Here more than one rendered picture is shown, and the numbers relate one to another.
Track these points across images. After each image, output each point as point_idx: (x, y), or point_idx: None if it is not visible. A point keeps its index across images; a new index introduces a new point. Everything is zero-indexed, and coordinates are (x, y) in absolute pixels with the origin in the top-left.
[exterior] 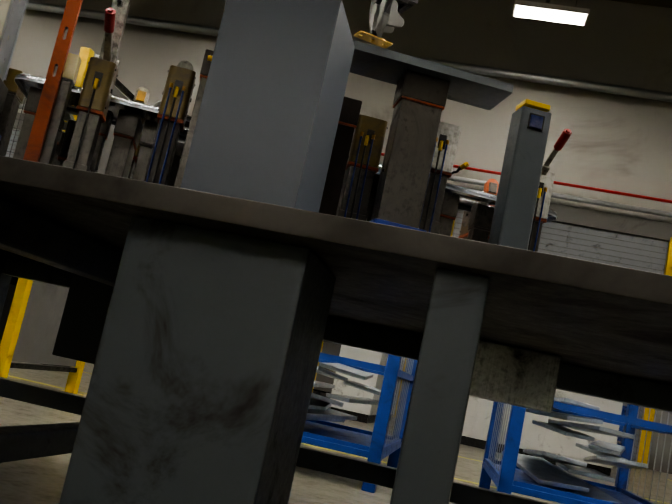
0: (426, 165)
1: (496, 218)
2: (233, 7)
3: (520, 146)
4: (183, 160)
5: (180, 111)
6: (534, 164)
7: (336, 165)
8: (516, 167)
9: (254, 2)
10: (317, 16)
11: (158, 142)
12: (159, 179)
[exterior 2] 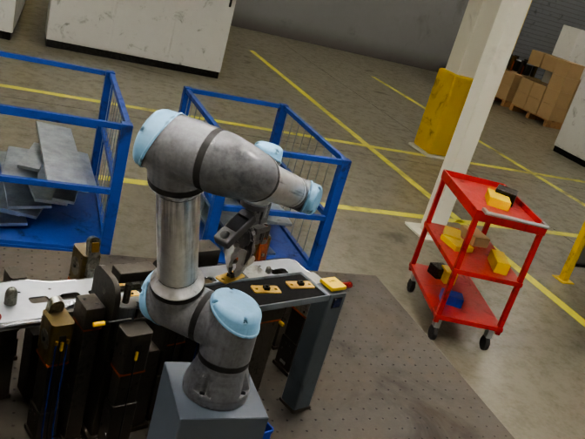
0: (265, 359)
1: (300, 358)
2: (183, 435)
3: (325, 320)
4: (75, 394)
5: (66, 357)
6: (331, 327)
7: (190, 346)
8: (319, 334)
9: (200, 430)
10: (250, 432)
11: (48, 382)
12: (52, 406)
